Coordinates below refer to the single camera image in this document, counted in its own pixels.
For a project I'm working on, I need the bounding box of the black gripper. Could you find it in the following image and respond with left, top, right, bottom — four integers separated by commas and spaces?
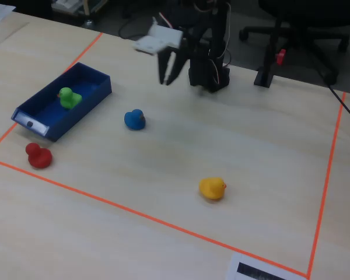
157, 25, 211, 86

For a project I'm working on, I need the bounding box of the blue rubber duck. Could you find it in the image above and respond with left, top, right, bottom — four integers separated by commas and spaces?
124, 108, 146, 131

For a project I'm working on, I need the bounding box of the red clamp knob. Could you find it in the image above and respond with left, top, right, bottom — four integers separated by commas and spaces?
275, 48, 287, 65

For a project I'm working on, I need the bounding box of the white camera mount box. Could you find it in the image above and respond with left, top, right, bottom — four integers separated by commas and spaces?
132, 24, 184, 57

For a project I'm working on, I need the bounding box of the red rubber duck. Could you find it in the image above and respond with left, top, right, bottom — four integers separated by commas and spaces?
25, 142, 53, 170

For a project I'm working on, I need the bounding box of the yellow rubber duck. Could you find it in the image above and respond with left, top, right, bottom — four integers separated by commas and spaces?
198, 177, 228, 202

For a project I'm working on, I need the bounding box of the green rubber duck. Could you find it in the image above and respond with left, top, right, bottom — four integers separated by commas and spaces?
57, 87, 83, 110

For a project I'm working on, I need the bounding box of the thick black cable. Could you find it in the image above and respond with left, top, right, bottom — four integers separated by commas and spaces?
327, 83, 350, 128

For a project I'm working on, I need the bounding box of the orange tape strip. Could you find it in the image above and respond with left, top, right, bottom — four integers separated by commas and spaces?
0, 156, 310, 278
0, 31, 103, 155
307, 92, 347, 278

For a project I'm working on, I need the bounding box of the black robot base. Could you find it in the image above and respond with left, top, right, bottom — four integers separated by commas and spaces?
188, 58, 231, 94

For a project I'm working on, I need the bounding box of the small black box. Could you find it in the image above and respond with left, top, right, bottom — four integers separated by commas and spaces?
253, 43, 281, 88

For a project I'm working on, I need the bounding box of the white paper with black bar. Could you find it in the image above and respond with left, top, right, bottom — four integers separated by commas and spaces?
225, 253, 309, 280

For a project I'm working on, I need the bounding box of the black office chair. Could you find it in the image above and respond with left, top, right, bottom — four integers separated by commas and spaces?
239, 0, 350, 86

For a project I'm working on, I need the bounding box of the blue plastic box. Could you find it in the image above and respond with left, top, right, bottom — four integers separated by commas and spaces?
10, 62, 113, 143

